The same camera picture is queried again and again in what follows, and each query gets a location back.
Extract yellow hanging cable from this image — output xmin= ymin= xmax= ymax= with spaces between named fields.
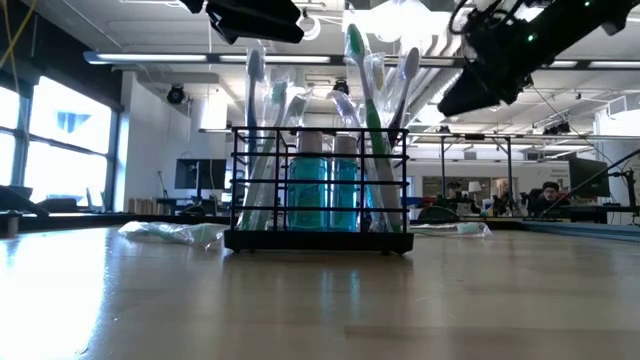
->
xmin=0 ymin=0 xmax=40 ymax=71

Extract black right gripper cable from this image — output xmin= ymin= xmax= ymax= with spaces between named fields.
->
xmin=447 ymin=0 xmax=501 ymax=36

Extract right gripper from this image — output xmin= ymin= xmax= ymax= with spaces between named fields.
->
xmin=438 ymin=4 xmax=539 ymax=119

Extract black aluminium table frame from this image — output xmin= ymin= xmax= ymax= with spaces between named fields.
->
xmin=0 ymin=212 xmax=640 ymax=245

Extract black wire caddy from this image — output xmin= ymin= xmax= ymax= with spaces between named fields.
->
xmin=223 ymin=126 xmax=416 ymax=255

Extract white coiled cable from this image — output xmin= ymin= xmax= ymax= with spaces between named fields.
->
xmin=297 ymin=13 xmax=323 ymax=42

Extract black metal rack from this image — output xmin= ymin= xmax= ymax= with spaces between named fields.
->
xmin=438 ymin=133 xmax=515 ymax=217

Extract black slanted stand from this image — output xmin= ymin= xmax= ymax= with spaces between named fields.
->
xmin=0 ymin=183 xmax=51 ymax=239

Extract blue mouthwash bottle white cap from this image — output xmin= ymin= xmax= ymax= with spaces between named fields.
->
xmin=286 ymin=130 xmax=330 ymax=232
xmin=331 ymin=133 xmax=361 ymax=232

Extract black clamp handle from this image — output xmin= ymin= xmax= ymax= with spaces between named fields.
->
xmin=178 ymin=203 xmax=209 ymax=219
xmin=417 ymin=204 xmax=462 ymax=224

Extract large window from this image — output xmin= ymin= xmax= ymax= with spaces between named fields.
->
xmin=0 ymin=74 xmax=121 ymax=214

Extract black monitor on arm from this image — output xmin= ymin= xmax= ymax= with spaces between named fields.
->
xmin=568 ymin=156 xmax=612 ymax=199

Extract wooden blocks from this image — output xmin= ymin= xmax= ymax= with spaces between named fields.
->
xmin=127 ymin=197 xmax=159 ymax=215

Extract blue toothbrush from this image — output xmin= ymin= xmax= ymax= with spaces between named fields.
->
xmin=387 ymin=46 xmax=423 ymax=146

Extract person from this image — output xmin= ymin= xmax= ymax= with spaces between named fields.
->
xmin=527 ymin=180 xmax=572 ymax=217

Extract black monitor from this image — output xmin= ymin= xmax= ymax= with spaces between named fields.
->
xmin=173 ymin=158 xmax=228 ymax=191

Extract long light strip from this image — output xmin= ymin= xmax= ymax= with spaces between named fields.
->
xmin=83 ymin=49 xmax=640 ymax=70

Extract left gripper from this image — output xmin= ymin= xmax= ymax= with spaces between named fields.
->
xmin=178 ymin=0 xmax=306 ymax=46

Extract black track lights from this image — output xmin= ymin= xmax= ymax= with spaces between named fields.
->
xmin=542 ymin=122 xmax=574 ymax=137

